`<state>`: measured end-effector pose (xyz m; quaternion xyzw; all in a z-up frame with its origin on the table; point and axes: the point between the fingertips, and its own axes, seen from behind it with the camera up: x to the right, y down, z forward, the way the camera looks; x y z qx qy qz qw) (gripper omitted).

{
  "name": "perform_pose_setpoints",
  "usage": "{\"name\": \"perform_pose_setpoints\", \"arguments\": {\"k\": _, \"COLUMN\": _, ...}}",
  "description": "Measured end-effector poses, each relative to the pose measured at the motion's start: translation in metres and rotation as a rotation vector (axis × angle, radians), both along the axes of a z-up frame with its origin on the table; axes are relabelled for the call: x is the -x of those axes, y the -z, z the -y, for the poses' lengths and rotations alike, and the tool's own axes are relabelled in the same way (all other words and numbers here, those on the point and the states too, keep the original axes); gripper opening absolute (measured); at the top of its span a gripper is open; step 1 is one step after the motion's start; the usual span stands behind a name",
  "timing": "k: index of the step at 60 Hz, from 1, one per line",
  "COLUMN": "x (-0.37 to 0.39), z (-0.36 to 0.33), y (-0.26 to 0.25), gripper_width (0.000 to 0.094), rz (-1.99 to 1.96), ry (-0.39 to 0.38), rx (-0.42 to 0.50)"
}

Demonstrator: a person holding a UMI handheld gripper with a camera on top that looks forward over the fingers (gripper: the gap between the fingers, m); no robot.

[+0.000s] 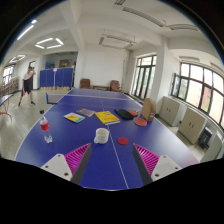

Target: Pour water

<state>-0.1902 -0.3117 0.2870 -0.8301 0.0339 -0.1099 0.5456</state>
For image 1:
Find brown armchair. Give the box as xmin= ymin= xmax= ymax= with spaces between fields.
xmin=109 ymin=79 xmax=123 ymax=93
xmin=79 ymin=78 xmax=92 ymax=90

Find person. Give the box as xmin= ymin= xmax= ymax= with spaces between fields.
xmin=17 ymin=65 xmax=37 ymax=108

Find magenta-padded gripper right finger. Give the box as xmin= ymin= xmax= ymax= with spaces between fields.
xmin=131 ymin=142 xmax=183 ymax=186

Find table tennis net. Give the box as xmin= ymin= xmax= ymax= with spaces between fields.
xmin=45 ymin=92 xmax=68 ymax=105

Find large black framed window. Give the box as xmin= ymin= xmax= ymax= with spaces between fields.
xmin=171 ymin=62 xmax=224 ymax=129

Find low wooden coffee table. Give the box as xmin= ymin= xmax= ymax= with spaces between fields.
xmin=92 ymin=85 xmax=111 ymax=91

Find ceiling air conditioner unit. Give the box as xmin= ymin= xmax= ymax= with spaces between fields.
xmin=98 ymin=31 xmax=137 ymax=51

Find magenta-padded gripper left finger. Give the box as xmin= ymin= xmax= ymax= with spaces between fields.
xmin=40 ymin=142 xmax=93 ymax=185

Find black paddle case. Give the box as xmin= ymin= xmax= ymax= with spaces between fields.
xmin=114 ymin=108 xmax=135 ymax=120

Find flat round red coaster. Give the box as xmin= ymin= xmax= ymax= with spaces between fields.
xmin=117 ymin=136 xmax=130 ymax=146

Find clear bottle with red label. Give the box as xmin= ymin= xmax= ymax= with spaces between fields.
xmin=39 ymin=115 xmax=54 ymax=144

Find black waste bin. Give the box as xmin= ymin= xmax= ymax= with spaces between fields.
xmin=197 ymin=126 xmax=213 ymax=150

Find folded blue table tennis tables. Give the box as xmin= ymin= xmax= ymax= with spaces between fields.
xmin=39 ymin=67 xmax=75 ymax=89

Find blue table with red legs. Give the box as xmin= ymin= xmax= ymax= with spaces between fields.
xmin=0 ymin=93 xmax=15 ymax=119

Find black framed glass door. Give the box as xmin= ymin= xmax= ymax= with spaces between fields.
xmin=131 ymin=54 xmax=158 ymax=100

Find grey purple book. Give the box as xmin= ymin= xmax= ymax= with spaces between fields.
xmin=76 ymin=108 xmax=97 ymax=118

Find brown cardboard box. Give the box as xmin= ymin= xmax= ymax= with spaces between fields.
xmin=140 ymin=97 xmax=157 ymax=123

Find blue and yellow book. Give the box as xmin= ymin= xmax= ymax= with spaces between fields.
xmin=63 ymin=112 xmax=86 ymax=124

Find white mug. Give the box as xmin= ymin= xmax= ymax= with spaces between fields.
xmin=93 ymin=127 xmax=111 ymax=145

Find white storage cabinet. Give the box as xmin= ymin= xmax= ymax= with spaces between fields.
xmin=199 ymin=133 xmax=224 ymax=163
xmin=177 ymin=107 xmax=208 ymax=145
xmin=158 ymin=95 xmax=184 ymax=127

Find dark brown door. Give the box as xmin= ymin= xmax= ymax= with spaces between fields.
xmin=28 ymin=60 xmax=37 ymax=90

